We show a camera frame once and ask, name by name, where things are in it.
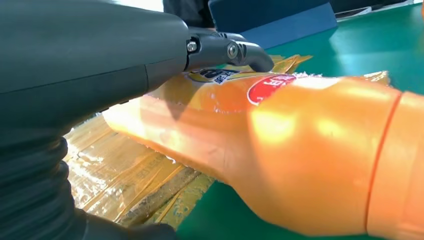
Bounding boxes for orange detergent bottle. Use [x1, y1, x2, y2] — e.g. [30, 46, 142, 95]
[101, 71, 424, 240]

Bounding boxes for blue tablet case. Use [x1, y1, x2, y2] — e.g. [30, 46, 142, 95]
[207, 0, 339, 51]

